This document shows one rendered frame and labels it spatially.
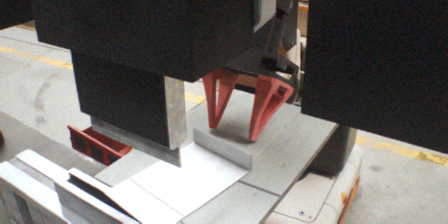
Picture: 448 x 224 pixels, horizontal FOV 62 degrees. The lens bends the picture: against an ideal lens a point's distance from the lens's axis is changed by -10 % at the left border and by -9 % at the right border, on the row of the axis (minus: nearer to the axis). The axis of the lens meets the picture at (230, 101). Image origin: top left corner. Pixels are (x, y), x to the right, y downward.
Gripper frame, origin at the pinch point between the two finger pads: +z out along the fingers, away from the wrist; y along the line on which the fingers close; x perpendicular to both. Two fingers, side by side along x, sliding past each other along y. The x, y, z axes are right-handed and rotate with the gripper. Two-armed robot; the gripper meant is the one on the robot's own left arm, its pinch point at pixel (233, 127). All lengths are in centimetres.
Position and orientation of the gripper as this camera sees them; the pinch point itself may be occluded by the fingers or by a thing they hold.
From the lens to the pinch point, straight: 49.2
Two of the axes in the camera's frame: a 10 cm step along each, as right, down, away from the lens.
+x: 4.5, 1.3, 8.8
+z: -2.7, 9.6, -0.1
